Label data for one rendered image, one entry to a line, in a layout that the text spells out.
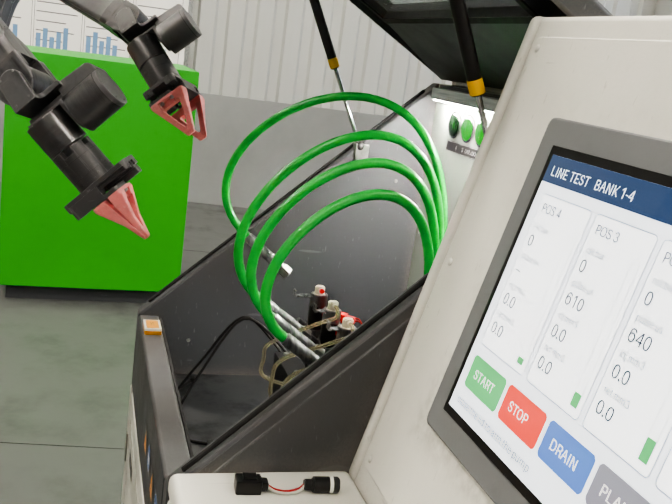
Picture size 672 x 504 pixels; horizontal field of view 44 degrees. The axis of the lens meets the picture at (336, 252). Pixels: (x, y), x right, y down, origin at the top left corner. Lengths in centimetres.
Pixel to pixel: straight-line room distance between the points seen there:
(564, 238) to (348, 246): 94
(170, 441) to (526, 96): 64
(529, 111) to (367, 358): 35
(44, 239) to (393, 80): 421
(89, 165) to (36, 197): 350
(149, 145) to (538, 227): 387
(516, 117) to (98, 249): 389
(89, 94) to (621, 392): 75
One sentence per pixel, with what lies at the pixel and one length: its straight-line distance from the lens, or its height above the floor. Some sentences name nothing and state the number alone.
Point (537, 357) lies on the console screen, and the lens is 77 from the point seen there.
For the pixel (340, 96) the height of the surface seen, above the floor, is 141.
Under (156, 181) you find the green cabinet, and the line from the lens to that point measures 463.
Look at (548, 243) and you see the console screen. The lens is 81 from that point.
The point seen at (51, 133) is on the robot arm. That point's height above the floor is 133.
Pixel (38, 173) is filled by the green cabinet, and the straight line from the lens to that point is 462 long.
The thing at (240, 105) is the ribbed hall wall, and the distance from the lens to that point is 777.
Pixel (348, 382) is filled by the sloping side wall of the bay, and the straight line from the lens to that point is 103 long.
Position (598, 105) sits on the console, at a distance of 83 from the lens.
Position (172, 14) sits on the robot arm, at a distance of 156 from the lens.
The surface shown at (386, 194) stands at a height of 131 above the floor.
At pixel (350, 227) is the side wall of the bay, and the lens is 168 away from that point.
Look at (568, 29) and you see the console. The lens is 95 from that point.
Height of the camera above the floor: 147
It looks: 13 degrees down
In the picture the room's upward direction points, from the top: 8 degrees clockwise
